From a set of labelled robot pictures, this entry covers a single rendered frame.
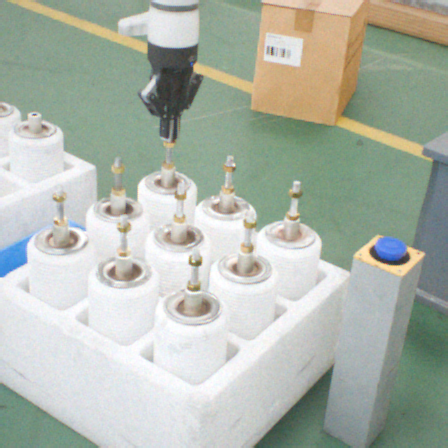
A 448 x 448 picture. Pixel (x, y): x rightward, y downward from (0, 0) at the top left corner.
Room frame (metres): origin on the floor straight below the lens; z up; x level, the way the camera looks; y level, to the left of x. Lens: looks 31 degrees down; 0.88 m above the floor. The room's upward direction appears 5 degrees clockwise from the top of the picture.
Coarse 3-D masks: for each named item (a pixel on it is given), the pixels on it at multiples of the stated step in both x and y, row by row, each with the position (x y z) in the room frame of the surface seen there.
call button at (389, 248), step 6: (378, 240) 0.91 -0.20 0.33; (384, 240) 0.91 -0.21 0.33; (390, 240) 0.91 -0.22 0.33; (396, 240) 0.91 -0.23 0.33; (378, 246) 0.89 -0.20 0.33; (384, 246) 0.89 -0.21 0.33; (390, 246) 0.89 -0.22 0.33; (396, 246) 0.90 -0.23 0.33; (402, 246) 0.90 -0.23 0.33; (378, 252) 0.89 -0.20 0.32; (384, 252) 0.88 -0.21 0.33; (390, 252) 0.88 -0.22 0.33; (396, 252) 0.88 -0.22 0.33; (402, 252) 0.89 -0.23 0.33; (384, 258) 0.89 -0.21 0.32; (390, 258) 0.88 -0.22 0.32; (396, 258) 0.88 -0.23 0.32
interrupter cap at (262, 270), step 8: (224, 256) 0.95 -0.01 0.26; (232, 256) 0.96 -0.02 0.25; (256, 256) 0.96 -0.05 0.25; (224, 264) 0.94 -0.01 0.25; (232, 264) 0.94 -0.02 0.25; (256, 264) 0.95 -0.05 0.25; (264, 264) 0.95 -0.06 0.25; (224, 272) 0.92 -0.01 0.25; (232, 272) 0.92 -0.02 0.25; (240, 272) 0.92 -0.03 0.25; (256, 272) 0.93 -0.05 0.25; (264, 272) 0.92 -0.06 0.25; (232, 280) 0.90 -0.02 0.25; (240, 280) 0.90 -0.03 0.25; (248, 280) 0.90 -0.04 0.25; (256, 280) 0.90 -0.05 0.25; (264, 280) 0.91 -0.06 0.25
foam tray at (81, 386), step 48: (0, 288) 0.94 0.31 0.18; (336, 288) 1.01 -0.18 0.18; (0, 336) 0.93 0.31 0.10; (48, 336) 0.88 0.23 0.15; (96, 336) 0.85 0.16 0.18; (144, 336) 0.86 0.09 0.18; (288, 336) 0.90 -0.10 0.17; (336, 336) 1.04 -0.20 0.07; (48, 384) 0.88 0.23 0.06; (96, 384) 0.83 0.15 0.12; (144, 384) 0.78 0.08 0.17; (240, 384) 0.80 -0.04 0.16; (288, 384) 0.92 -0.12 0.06; (96, 432) 0.83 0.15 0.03; (144, 432) 0.78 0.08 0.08; (192, 432) 0.73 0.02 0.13; (240, 432) 0.81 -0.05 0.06
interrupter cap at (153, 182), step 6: (156, 174) 1.19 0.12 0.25; (180, 174) 1.19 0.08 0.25; (150, 180) 1.16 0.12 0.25; (156, 180) 1.17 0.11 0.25; (180, 180) 1.17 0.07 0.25; (186, 180) 1.18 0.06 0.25; (150, 186) 1.14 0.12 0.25; (156, 186) 1.15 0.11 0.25; (162, 186) 1.15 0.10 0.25; (174, 186) 1.16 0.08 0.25; (186, 186) 1.15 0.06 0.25; (156, 192) 1.13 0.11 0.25; (162, 192) 1.13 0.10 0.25; (168, 192) 1.13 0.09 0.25; (174, 192) 1.13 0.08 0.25
